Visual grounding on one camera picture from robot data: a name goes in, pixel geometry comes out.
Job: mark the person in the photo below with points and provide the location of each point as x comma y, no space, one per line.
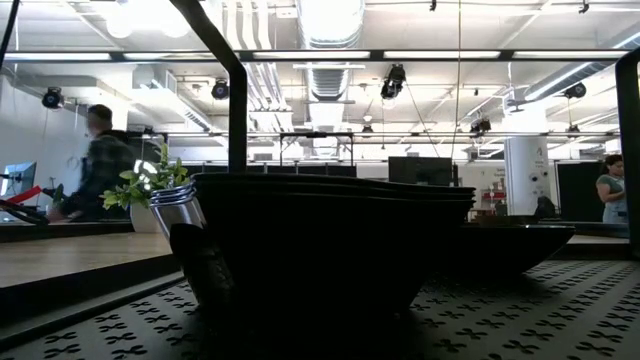
612,190
105,165

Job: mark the black chair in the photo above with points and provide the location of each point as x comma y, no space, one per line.
545,207

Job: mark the white round pillar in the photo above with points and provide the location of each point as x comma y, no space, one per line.
525,175

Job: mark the silver slanted air duct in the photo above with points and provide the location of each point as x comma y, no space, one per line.
575,70

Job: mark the black perforated metal tray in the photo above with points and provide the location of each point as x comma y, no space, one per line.
575,310

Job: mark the black hanging spotlight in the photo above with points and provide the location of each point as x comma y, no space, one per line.
480,126
220,90
52,98
575,90
392,82

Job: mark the black background robot arm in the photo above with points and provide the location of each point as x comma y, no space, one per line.
20,212
59,195

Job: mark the black metal rig frame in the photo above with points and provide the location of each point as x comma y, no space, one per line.
145,134

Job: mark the black rounded square mini plate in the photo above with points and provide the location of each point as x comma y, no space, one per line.
300,180
540,227

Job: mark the black partition panel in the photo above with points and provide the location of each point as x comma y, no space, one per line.
575,190

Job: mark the silver ceiling air duct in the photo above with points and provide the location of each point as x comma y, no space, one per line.
330,30

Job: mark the grey computer monitor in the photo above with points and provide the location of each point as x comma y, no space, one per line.
20,179

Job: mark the white rectangular air duct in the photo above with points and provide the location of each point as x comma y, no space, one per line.
165,100

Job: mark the large black monitor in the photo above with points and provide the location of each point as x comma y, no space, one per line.
420,172

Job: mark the green plant in white pot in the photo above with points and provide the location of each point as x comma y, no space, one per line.
142,220

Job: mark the white light strip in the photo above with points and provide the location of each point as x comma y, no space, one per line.
310,55
440,55
160,56
60,56
570,54

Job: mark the white ceiling pipe bundle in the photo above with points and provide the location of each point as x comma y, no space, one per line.
275,90

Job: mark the red shelf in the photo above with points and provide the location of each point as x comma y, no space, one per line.
492,196

